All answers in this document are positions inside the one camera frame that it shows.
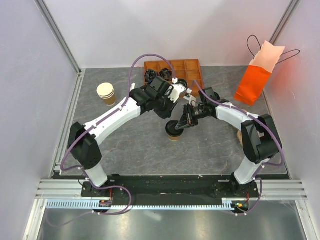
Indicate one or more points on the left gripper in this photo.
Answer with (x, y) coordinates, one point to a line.
(167, 114)

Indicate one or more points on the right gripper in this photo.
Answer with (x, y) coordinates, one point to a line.
(187, 120)

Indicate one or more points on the black cup lid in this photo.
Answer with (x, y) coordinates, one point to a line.
(171, 130)

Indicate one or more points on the cardboard cup carrier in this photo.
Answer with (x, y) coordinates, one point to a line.
(240, 137)

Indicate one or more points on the stack of paper cups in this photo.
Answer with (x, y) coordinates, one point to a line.
(106, 92)

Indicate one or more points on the orange paper bag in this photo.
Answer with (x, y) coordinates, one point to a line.
(260, 70)

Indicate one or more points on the single brown paper cup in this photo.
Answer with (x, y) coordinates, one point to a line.
(174, 137)

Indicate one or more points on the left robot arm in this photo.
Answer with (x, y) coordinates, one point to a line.
(160, 96)

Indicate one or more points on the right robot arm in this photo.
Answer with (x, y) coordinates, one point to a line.
(260, 138)

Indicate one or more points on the green yellow rolled tie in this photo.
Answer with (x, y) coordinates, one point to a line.
(183, 82)

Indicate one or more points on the black brown rolled tie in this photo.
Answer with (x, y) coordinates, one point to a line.
(166, 74)

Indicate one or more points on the dark patterned rolled tie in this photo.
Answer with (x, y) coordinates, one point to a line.
(150, 75)

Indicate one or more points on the wooden compartment tray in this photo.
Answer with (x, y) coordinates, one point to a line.
(186, 69)

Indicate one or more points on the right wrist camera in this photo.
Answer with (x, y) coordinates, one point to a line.
(189, 97)

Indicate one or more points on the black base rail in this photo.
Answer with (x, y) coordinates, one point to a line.
(169, 190)

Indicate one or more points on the white cable duct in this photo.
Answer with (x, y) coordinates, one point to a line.
(89, 204)

